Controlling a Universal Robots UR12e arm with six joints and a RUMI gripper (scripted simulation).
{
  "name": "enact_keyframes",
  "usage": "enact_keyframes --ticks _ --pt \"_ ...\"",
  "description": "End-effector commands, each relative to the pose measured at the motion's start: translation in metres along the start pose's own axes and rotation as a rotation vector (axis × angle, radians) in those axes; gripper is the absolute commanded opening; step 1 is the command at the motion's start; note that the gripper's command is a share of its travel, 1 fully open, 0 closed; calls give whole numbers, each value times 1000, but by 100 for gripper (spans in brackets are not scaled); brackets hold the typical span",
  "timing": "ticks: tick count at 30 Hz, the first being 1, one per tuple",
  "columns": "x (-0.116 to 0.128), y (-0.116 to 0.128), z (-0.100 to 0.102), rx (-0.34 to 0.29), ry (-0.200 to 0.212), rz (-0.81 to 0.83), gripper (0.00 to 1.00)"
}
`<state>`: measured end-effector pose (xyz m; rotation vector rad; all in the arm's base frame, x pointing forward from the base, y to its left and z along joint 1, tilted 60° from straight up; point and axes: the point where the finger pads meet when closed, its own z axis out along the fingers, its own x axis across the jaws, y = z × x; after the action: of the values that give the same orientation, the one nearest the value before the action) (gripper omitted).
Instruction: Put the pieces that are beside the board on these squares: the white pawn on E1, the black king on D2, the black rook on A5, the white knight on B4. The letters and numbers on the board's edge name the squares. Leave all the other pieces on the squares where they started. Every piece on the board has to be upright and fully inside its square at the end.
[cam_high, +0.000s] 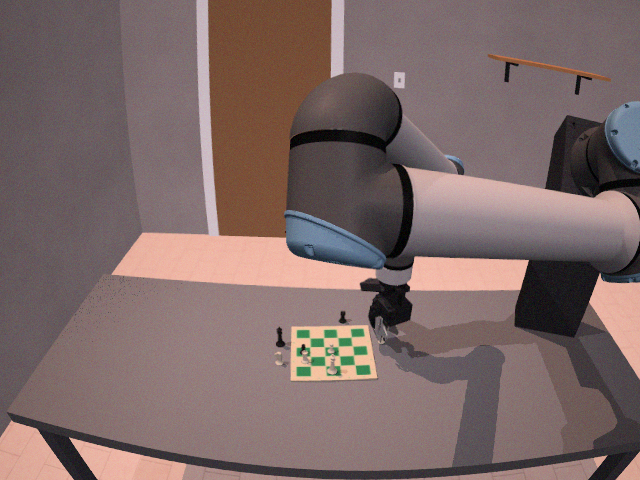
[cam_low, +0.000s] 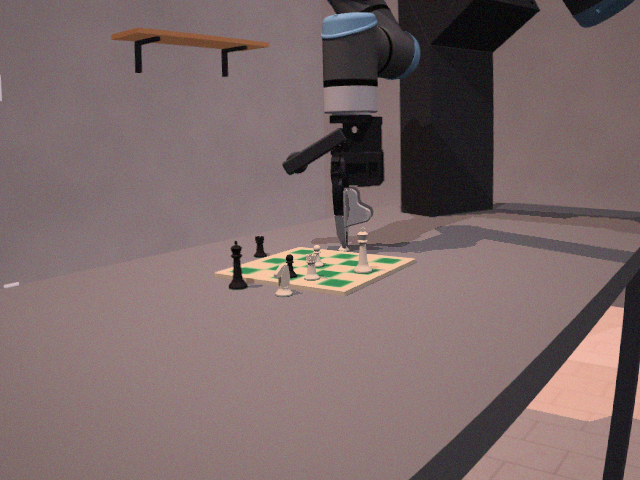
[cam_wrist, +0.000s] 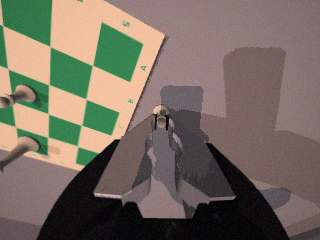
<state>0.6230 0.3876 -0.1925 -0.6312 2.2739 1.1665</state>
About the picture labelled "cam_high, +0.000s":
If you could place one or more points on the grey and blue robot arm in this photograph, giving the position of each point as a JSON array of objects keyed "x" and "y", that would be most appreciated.
[{"x": 346, "y": 202}]

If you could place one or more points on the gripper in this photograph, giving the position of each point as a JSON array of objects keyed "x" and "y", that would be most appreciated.
[{"x": 388, "y": 302}]

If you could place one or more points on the green and cream chessboard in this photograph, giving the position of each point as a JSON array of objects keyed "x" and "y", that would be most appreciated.
[{"x": 353, "y": 351}]

